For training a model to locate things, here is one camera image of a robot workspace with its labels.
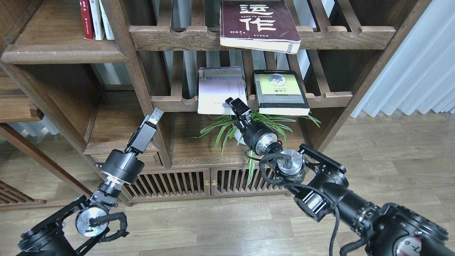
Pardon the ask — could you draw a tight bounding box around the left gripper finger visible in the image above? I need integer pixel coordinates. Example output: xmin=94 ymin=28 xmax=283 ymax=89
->
xmin=148 ymin=107 xmax=164 ymax=126

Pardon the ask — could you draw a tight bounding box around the white plant pot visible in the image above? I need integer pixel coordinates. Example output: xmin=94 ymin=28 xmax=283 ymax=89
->
xmin=234 ymin=127 xmax=246 ymax=145

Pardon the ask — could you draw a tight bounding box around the green spider plant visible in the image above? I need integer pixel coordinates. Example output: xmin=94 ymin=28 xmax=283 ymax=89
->
xmin=197 ymin=110 xmax=321 ymax=184

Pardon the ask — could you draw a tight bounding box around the dark wooden bookshelf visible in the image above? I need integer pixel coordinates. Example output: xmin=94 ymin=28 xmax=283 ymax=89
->
xmin=1 ymin=0 xmax=430 ymax=203

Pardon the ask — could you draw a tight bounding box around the red upright book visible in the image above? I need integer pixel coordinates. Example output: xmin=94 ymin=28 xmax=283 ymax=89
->
xmin=79 ymin=0 xmax=94 ymax=40

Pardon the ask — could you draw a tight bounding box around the dark red book chinese title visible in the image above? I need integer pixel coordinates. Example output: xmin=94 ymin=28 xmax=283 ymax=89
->
xmin=220 ymin=0 xmax=301 ymax=54

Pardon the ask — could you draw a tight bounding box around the white lavender paperback book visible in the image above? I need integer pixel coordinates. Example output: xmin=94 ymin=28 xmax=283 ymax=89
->
xmin=198 ymin=65 xmax=247 ymax=115

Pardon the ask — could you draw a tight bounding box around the white upright book right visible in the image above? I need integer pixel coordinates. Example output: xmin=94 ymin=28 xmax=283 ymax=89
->
xmin=99 ymin=0 xmax=115 ymax=40

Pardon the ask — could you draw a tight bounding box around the white curtain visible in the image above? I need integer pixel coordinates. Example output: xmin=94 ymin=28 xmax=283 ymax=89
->
xmin=351 ymin=0 xmax=455 ymax=118

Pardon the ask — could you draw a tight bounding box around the black book yellow-green cover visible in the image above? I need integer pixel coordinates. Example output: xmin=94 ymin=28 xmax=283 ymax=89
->
xmin=253 ymin=70 xmax=310 ymax=116

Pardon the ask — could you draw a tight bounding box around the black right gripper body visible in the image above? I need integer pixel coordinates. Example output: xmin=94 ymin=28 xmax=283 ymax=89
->
xmin=233 ymin=107 xmax=283 ymax=155

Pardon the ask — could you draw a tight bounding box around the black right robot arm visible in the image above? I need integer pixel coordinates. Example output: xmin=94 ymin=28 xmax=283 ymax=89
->
xmin=225 ymin=98 xmax=454 ymax=256

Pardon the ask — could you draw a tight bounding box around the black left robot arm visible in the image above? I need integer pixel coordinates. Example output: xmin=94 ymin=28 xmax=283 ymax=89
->
xmin=18 ymin=108 xmax=164 ymax=256

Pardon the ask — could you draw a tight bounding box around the white upright book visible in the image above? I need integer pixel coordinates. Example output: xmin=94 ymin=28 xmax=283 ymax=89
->
xmin=99 ymin=0 xmax=115 ymax=40
xmin=89 ymin=0 xmax=105 ymax=41

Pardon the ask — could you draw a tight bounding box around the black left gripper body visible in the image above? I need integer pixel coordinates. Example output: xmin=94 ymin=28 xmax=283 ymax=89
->
xmin=96 ymin=120 xmax=157 ymax=186

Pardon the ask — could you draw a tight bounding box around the wooden side furniture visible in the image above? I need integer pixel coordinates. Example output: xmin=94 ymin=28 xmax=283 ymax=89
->
xmin=1 ymin=70 xmax=101 ymax=210

